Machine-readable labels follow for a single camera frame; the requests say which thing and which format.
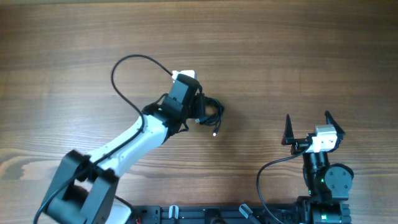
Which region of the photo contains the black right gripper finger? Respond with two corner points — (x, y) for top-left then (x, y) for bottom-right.
(325, 110), (345, 137)
(281, 114), (295, 146)

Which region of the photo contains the black USB cable bundle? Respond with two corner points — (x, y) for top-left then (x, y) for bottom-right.
(195, 96), (225, 137)

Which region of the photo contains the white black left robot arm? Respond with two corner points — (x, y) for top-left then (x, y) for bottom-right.
(34, 70), (205, 224)

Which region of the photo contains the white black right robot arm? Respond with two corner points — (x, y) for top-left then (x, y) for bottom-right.
(282, 111), (354, 224)

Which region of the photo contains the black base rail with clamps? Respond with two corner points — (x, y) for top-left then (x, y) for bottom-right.
(129, 203), (308, 224)

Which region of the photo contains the black left camera cable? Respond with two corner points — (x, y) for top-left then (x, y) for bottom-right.
(32, 54), (174, 224)

